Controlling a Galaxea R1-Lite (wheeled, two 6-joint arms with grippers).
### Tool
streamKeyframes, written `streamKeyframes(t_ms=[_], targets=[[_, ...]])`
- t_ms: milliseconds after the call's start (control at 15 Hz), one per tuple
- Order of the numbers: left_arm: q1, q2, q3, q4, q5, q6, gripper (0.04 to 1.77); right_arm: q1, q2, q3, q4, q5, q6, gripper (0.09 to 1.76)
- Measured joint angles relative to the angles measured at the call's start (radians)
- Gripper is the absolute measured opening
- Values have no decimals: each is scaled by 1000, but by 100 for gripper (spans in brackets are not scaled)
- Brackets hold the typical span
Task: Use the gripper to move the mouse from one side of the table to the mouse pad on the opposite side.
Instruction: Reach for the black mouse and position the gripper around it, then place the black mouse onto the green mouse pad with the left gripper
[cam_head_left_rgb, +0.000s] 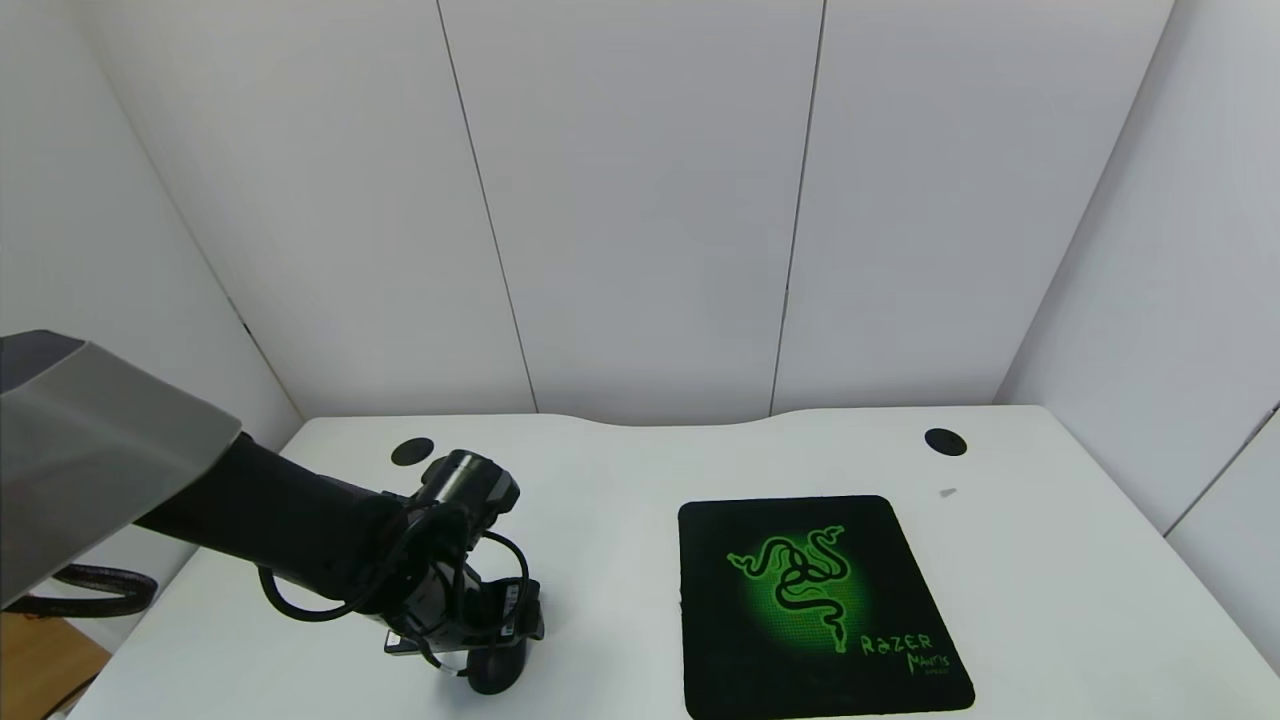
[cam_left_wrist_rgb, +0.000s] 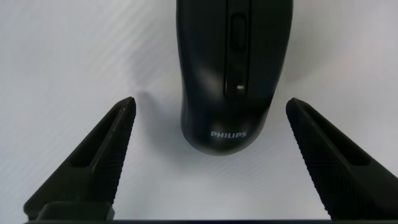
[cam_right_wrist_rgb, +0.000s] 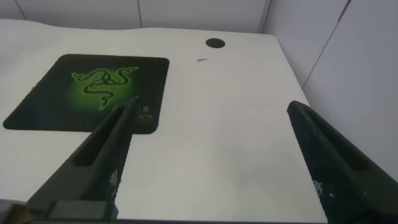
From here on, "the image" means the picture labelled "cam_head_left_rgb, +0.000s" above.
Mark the black computer mouse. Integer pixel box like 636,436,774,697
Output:
462,636,532,696

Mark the black green Razer mouse pad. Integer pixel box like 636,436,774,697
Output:
678,495,975,720

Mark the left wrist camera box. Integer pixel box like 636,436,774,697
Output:
384,626,471,663

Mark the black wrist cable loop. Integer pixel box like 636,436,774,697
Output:
257,530,531,627

